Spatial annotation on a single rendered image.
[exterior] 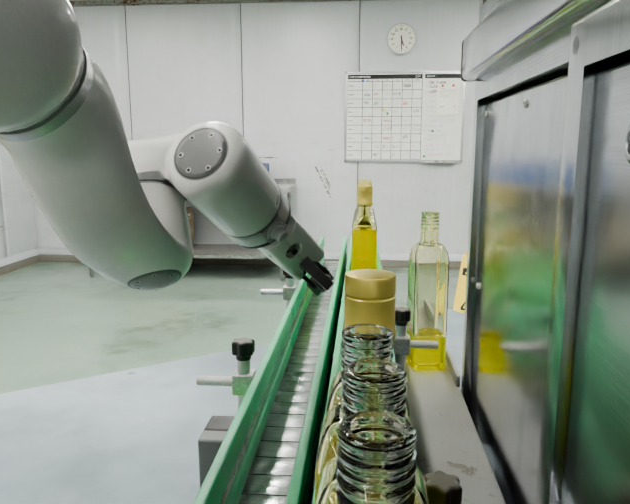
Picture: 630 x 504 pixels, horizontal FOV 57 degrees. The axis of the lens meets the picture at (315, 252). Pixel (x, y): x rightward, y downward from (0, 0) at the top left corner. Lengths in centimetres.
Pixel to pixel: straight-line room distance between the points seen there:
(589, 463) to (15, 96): 36
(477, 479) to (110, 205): 49
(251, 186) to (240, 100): 569
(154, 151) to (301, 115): 558
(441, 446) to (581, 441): 40
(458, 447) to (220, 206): 44
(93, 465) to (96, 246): 62
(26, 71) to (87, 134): 13
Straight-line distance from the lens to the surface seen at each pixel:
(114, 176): 43
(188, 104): 633
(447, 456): 75
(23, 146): 43
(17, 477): 105
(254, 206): 54
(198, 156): 50
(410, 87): 608
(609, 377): 35
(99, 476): 100
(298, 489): 52
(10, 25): 29
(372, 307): 37
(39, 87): 31
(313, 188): 608
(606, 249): 35
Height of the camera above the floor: 124
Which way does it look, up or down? 10 degrees down
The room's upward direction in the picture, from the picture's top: straight up
